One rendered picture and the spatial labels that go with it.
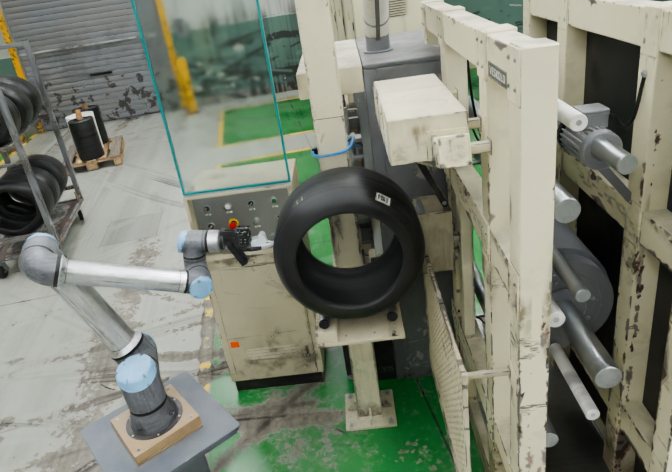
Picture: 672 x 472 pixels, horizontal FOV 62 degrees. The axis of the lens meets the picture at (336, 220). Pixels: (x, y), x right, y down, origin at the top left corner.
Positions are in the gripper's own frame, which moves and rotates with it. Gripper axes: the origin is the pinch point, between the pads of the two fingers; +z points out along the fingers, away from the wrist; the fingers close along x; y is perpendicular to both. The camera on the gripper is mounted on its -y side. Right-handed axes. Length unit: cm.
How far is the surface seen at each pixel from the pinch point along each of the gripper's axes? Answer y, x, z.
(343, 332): -40.5, -3.6, 28.8
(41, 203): -88, 255, -232
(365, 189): 27.0, -8.5, 37.1
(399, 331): -38, -7, 52
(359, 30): 42, 357, 51
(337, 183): 28.3, -5.4, 26.8
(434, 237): -8, 20, 69
